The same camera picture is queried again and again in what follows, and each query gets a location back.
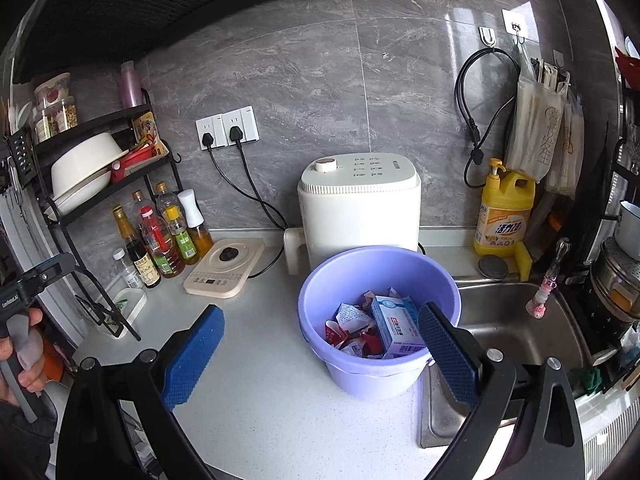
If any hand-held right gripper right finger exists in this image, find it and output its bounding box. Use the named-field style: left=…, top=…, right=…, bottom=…
left=417, top=302, right=586, bottom=480

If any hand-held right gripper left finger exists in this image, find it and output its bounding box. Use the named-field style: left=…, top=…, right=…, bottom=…
left=57, top=304, right=226, bottom=480

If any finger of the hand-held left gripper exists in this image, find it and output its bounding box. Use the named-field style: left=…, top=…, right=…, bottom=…
left=27, top=254, right=76, bottom=286

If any white blue medicine box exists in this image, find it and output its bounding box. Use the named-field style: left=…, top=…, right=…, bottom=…
left=371, top=295, right=427, bottom=360

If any red snack packet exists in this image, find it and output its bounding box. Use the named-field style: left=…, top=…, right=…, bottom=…
left=350, top=327, right=387, bottom=359

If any purple plastic bucket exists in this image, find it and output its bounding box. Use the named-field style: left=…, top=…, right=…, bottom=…
left=298, top=245, right=462, bottom=402

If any person's left forearm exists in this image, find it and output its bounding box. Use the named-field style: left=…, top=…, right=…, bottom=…
left=0, top=390, right=57, bottom=480

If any person's left hand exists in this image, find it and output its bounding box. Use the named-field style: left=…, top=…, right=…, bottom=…
left=0, top=307, right=49, bottom=396

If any white cutting board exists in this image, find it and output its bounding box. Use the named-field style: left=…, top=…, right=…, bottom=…
left=0, top=195, right=76, bottom=321

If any white plate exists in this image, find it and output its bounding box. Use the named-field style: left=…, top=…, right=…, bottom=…
left=52, top=170, right=113, bottom=216

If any steel sink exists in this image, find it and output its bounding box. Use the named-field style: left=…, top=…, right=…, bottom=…
left=417, top=282, right=593, bottom=450

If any small clear bottle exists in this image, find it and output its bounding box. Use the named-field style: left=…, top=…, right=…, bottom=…
left=112, top=248, right=143, bottom=289

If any orange object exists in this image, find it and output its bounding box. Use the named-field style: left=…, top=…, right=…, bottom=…
left=42, top=335, right=66, bottom=383

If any white rectangular tray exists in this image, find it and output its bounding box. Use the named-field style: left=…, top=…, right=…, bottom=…
left=102, top=287, right=148, bottom=338

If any dark soy sauce bottle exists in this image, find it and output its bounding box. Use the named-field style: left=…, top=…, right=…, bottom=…
left=111, top=204, right=162, bottom=289

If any round metal lid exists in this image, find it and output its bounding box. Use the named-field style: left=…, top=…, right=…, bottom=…
left=477, top=255, right=509, bottom=281

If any red cap oil bottle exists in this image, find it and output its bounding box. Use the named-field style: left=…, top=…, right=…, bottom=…
left=140, top=205, right=186, bottom=277

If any large white bowl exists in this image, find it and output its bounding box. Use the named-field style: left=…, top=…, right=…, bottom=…
left=50, top=132, right=130, bottom=200

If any gold cap bottle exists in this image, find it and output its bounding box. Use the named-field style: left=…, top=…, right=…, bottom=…
left=154, top=181, right=181, bottom=211
left=131, top=189, right=151, bottom=221

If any yellow cap green label bottle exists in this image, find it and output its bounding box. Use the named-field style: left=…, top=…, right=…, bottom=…
left=165, top=205, right=201, bottom=266

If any black perforated utensil holder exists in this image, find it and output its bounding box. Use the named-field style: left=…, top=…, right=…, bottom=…
left=7, top=127, right=41, bottom=188

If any black kitchen rack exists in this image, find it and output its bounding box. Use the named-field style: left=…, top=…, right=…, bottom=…
left=0, top=89, right=183, bottom=343

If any yellow sponge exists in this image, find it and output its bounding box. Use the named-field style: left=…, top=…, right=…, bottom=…
left=515, top=241, right=534, bottom=282

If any red plastic container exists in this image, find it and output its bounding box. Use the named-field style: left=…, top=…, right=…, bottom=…
left=110, top=142, right=166, bottom=184

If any clear jar of grains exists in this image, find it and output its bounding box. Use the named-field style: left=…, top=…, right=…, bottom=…
left=50, top=96, right=78, bottom=133
left=34, top=107, right=53, bottom=143

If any green scouring cloth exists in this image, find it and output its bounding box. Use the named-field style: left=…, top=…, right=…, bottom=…
left=575, top=367, right=603, bottom=396

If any yellow detergent bottle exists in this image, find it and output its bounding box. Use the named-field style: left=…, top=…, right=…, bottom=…
left=473, top=158, right=536, bottom=258

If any white top oil sprayer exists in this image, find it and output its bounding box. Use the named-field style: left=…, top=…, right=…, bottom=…
left=177, top=189, right=214, bottom=257

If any white spoon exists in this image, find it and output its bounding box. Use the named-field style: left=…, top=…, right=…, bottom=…
left=12, top=102, right=33, bottom=133

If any yellow snack packet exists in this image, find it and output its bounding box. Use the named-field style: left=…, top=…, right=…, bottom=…
left=132, top=111, right=168, bottom=156

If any white air fryer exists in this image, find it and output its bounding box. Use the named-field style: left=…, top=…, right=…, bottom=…
left=283, top=152, right=422, bottom=276

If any clear lidded food container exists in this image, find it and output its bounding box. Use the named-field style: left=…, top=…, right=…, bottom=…
left=34, top=72, right=72, bottom=108

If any steel steamer pot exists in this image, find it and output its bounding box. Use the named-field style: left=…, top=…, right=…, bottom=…
left=590, top=237, right=640, bottom=321

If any pink bottle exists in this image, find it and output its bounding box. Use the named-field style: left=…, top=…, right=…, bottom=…
left=119, top=61, right=143, bottom=108

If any white enamel mug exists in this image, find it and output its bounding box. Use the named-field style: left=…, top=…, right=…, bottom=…
left=617, top=200, right=640, bottom=261

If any black dish rack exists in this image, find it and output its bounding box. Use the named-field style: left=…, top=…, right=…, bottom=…
left=575, top=0, right=640, bottom=396

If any clear hanging bag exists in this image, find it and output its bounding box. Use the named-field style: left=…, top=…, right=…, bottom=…
left=545, top=90, right=586, bottom=196

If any white printed hanging bag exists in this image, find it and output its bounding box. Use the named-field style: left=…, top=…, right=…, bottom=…
left=505, top=42, right=571, bottom=183

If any red bowl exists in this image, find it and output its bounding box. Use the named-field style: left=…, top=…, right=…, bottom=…
left=615, top=47, right=640, bottom=81

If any black plug cable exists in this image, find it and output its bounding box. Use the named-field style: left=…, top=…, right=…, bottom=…
left=227, top=126, right=288, bottom=278
left=200, top=130, right=288, bottom=231

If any hanging black cable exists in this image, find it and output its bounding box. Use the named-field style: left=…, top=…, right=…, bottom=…
left=454, top=47, right=521, bottom=189

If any white wall socket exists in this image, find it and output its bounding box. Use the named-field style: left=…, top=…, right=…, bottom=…
left=195, top=115, right=228, bottom=151
left=221, top=105, right=260, bottom=147

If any clear adhesive wall hook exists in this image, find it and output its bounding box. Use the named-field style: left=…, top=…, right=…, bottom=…
left=502, top=7, right=531, bottom=43

